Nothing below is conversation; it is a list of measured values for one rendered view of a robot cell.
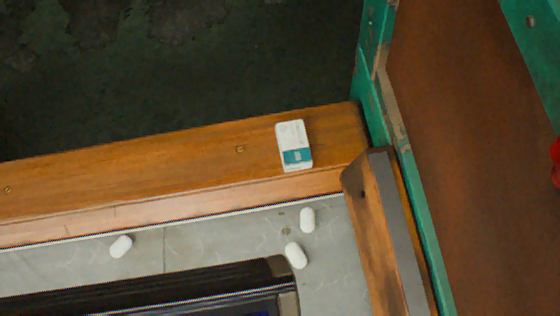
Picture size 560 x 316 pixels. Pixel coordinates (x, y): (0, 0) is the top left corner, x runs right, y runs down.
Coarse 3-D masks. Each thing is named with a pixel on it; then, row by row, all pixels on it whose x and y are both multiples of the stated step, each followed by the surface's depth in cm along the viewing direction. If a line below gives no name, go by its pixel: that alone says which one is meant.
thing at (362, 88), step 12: (360, 48) 88; (360, 60) 89; (360, 72) 90; (360, 84) 92; (372, 84) 85; (360, 96) 93; (372, 96) 86; (372, 108) 87; (372, 120) 88; (384, 120) 83; (372, 132) 90; (384, 132) 83; (372, 144) 91; (384, 144) 84
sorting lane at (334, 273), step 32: (160, 224) 87; (192, 224) 88; (224, 224) 88; (256, 224) 88; (288, 224) 88; (320, 224) 88; (0, 256) 85; (32, 256) 85; (64, 256) 85; (96, 256) 85; (128, 256) 85; (160, 256) 86; (192, 256) 86; (224, 256) 86; (256, 256) 86; (320, 256) 86; (352, 256) 86; (0, 288) 83; (32, 288) 83; (320, 288) 84; (352, 288) 84
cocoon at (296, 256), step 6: (288, 246) 84; (294, 246) 84; (288, 252) 84; (294, 252) 84; (300, 252) 84; (288, 258) 85; (294, 258) 84; (300, 258) 83; (306, 258) 84; (294, 264) 84; (300, 264) 83; (306, 264) 84
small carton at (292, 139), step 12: (300, 120) 89; (276, 132) 89; (288, 132) 88; (300, 132) 88; (288, 144) 88; (300, 144) 88; (288, 156) 87; (300, 156) 87; (288, 168) 87; (300, 168) 88
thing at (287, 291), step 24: (240, 264) 51; (264, 264) 50; (288, 264) 49; (72, 288) 51; (96, 288) 50; (120, 288) 49; (144, 288) 48; (168, 288) 47; (192, 288) 47; (216, 288) 46; (240, 288) 46; (264, 288) 46; (288, 288) 46; (0, 312) 46; (24, 312) 46; (48, 312) 45; (72, 312) 45; (96, 312) 45; (120, 312) 45; (144, 312) 45; (168, 312) 45; (192, 312) 45; (216, 312) 46; (240, 312) 46; (264, 312) 47; (288, 312) 47
